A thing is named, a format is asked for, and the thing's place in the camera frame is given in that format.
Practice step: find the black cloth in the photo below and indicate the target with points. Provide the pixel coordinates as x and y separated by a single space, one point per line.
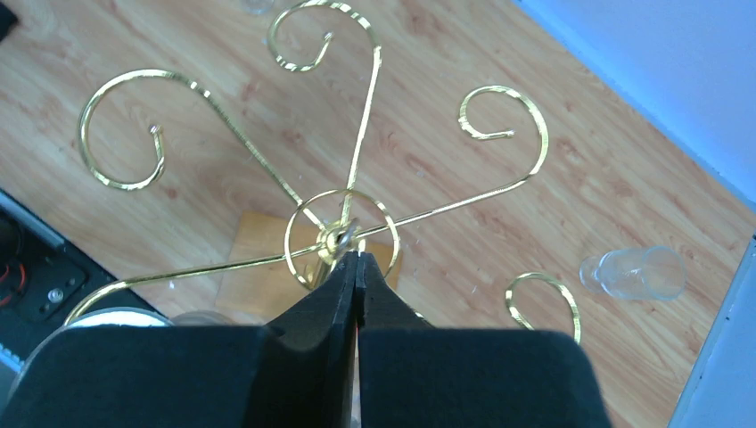
8 21

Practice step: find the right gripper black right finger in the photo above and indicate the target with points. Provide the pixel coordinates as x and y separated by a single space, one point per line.
413 374

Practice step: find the wooden rack base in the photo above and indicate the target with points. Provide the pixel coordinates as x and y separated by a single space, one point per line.
259 294

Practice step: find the wine glass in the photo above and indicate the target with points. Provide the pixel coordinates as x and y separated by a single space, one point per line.
201 318
119 316
257 7
649 273

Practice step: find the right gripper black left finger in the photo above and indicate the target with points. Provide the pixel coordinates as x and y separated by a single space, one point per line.
291 372

